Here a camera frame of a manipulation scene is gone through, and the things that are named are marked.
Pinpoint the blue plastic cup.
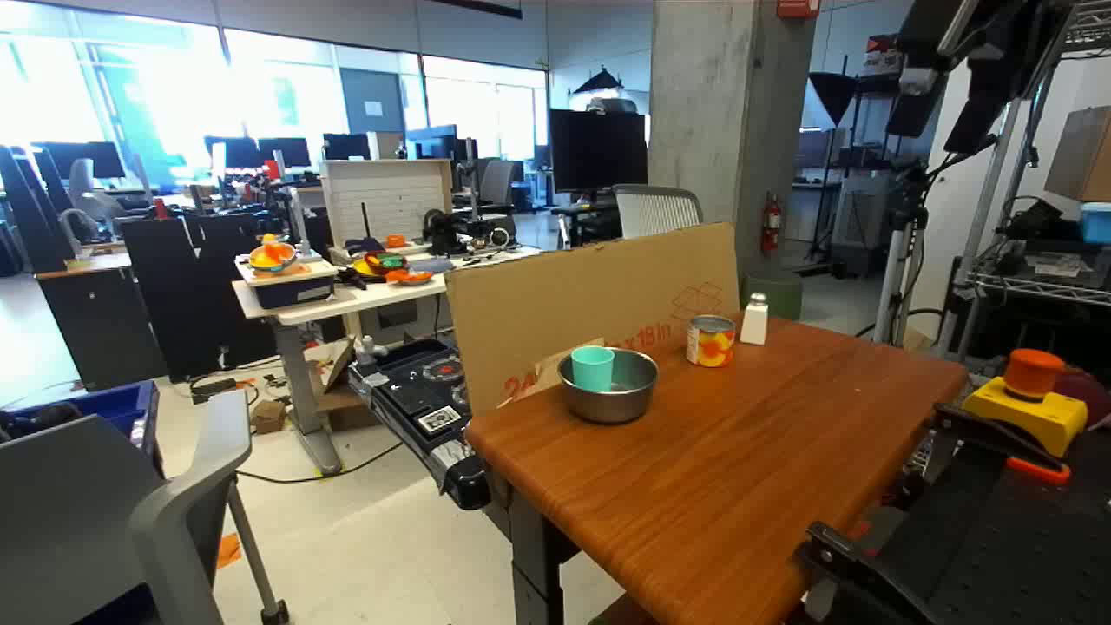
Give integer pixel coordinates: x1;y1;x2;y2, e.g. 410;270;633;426
570;342;619;393

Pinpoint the red fire extinguisher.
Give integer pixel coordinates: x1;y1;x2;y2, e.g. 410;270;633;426
758;191;787;261

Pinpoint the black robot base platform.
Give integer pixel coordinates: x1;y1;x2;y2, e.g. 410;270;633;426
862;397;1111;625

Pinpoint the brown cardboard sheet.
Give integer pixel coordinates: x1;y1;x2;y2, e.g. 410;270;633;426
445;221;743;415

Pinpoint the tray with toy food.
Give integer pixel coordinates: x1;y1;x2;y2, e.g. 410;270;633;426
232;233;342;313

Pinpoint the white desk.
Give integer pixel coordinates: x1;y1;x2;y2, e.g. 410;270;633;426
228;244;547;478

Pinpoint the yellow box with orange button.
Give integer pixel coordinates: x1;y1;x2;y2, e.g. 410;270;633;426
961;346;1095;460

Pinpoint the white board panel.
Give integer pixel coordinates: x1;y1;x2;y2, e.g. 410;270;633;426
320;157;456;248

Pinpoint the grey office chair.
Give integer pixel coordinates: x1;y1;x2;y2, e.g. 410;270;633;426
0;387;293;625

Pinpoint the cardboard box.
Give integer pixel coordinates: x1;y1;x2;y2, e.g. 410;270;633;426
1043;104;1111;207

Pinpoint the black table leg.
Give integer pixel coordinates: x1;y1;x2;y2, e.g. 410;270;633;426
484;473;585;625

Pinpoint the small white bottle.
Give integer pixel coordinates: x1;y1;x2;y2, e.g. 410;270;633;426
736;290;776;346

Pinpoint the black cabinet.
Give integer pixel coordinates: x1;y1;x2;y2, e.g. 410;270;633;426
117;207;279;382

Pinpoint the black clamp bar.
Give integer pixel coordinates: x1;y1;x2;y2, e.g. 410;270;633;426
794;518;967;625

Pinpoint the light blue box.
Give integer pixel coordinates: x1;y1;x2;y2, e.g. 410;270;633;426
1079;202;1111;247

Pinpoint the green bin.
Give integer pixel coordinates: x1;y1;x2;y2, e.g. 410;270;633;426
759;270;805;323

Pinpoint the camera tripod stand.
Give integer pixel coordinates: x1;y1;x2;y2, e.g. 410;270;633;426
873;132;1001;346

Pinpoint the blue plastic bin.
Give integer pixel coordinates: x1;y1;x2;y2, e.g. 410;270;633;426
0;379;163;457

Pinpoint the metal shelf rack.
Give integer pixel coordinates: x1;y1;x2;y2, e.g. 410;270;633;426
935;0;1111;362

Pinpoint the white mesh chair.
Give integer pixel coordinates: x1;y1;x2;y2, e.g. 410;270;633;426
611;185;709;244

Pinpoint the orange clamp handle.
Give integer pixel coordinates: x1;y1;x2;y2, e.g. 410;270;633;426
1004;452;1075;488

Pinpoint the metal bowl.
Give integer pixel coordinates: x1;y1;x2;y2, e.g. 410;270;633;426
557;342;663;426

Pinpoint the black monitor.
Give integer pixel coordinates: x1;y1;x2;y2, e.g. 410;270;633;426
547;107;651;194

